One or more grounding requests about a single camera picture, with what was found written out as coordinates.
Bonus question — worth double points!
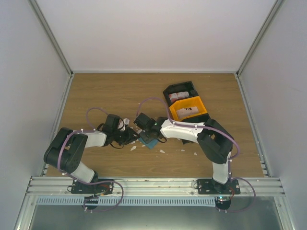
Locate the black card tray far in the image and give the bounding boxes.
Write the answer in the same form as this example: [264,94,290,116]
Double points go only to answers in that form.
[163,81,199,106]

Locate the slotted grey cable duct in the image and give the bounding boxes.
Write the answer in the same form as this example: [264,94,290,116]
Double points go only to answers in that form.
[36,196,215,207]

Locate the black card tray near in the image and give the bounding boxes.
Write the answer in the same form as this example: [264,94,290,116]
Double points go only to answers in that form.
[181,112,212,145]

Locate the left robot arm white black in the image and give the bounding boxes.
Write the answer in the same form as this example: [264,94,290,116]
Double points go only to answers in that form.
[44,114,140,194]

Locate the black card tray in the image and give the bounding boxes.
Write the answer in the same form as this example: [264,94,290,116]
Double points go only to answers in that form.
[181,112,212,145]
[163,81,199,106]

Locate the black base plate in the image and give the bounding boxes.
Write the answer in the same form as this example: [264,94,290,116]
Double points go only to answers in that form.
[196,179,241,195]
[67,179,114,196]

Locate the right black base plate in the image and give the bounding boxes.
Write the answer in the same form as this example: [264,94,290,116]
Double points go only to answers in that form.
[196,179,241,195]

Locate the pink white card in orange tray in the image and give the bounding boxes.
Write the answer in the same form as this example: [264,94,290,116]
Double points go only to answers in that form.
[176,106,199,120]

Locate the orange card tray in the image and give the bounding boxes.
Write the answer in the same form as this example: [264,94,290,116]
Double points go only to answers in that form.
[169,96,208,121]

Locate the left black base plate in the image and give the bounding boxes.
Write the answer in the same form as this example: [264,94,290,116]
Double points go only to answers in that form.
[67,179,114,196]

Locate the red white cards in tray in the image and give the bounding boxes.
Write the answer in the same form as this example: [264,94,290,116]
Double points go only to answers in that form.
[168,92,189,103]

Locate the aluminium front rail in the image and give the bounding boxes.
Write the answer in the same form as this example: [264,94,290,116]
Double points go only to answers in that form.
[26,177,285,197]

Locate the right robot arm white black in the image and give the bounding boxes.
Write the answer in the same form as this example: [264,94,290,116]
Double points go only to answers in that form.
[134,113,240,194]

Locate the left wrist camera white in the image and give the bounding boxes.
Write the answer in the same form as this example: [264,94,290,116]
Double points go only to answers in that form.
[121,118,130,131]

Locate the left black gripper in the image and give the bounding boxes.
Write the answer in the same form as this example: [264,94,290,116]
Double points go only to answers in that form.
[113,127,140,146]

